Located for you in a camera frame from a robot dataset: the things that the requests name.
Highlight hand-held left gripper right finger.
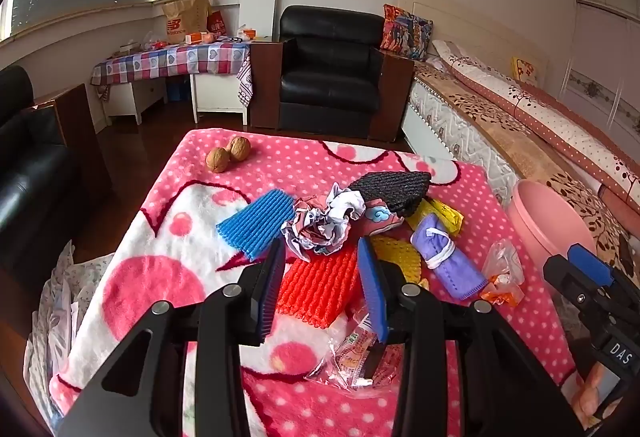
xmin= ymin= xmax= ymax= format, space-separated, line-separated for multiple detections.
xmin=356 ymin=236 xmax=583 ymax=437

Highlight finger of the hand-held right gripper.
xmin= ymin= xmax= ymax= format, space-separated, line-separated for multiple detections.
xmin=543 ymin=255 xmax=615 ymax=343
xmin=567 ymin=243 xmax=640 ymax=318

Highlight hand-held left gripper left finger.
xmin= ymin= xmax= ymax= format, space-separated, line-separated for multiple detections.
xmin=57 ymin=237 xmax=287 ymax=437

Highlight yellow foam net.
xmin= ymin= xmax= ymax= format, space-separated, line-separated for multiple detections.
xmin=370 ymin=234 xmax=423 ymax=285

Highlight red foam net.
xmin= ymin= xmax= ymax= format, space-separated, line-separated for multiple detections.
xmin=276 ymin=247 xmax=371 ymax=325

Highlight pink plastic bucket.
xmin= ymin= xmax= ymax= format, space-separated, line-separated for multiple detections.
xmin=507 ymin=180 xmax=598 ymax=290

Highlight blue foam net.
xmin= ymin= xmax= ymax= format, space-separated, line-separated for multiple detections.
xmin=216 ymin=190 xmax=297 ymax=263

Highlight clear printed snack wrapper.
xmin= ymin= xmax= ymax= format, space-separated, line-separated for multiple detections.
xmin=305 ymin=304 xmax=406 ymax=390

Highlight clear plastic wrapper orange bits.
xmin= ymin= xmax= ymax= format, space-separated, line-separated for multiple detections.
xmin=481 ymin=239 xmax=524 ymax=307

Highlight purple cloth roll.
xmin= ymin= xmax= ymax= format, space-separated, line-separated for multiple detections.
xmin=411 ymin=213 xmax=488 ymax=302

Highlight black foam net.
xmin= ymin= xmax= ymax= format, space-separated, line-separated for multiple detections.
xmin=348 ymin=171 xmax=432 ymax=218

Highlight yellow foil wrapper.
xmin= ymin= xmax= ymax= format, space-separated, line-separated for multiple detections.
xmin=405 ymin=198 xmax=464 ymax=235

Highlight person's right hand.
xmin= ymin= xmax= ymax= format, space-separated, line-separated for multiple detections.
xmin=572 ymin=359 xmax=626 ymax=423

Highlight pink polka dot blanket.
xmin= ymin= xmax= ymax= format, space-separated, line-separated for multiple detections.
xmin=50 ymin=130 xmax=583 ymax=437

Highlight brown walnut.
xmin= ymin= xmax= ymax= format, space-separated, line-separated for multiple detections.
xmin=206 ymin=147 xmax=231 ymax=174
xmin=226 ymin=136 xmax=252 ymax=162

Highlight white pink dotted quilt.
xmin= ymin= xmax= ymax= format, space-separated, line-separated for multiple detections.
xmin=431 ymin=38 xmax=640 ymax=213

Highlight bed with leaf cover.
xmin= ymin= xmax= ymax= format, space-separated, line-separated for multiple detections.
xmin=400 ymin=40 xmax=640 ymax=298

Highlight white sliding wardrobe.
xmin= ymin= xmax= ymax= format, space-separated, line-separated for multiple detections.
xmin=560 ymin=0 xmax=640 ymax=143

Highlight yellow flowered pillow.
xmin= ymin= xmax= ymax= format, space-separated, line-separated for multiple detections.
xmin=510 ymin=56 xmax=543 ymax=85

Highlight white desk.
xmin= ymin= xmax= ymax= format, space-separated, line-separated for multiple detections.
xmin=189 ymin=67 xmax=249 ymax=125

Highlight black leather armchair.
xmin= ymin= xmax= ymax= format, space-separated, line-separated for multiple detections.
xmin=249 ymin=6 xmax=416 ymax=141

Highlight white patterned cloth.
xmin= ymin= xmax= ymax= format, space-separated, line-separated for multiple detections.
xmin=22 ymin=239 xmax=116 ymax=418

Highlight checked tablecloth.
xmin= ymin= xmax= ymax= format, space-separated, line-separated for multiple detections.
xmin=90 ymin=40 xmax=252 ymax=108

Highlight colourful printed cushion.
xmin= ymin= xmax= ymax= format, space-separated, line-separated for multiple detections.
xmin=380 ymin=4 xmax=433 ymax=63

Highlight cream headboard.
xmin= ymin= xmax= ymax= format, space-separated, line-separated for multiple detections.
xmin=397 ymin=0 xmax=546 ymax=83

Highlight red bag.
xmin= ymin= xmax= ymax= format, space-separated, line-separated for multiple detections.
xmin=207 ymin=10 xmax=227 ymax=38

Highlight brown paper bag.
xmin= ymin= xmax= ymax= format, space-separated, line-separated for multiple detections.
xmin=161 ymin=0 xmax=211 ymax=45

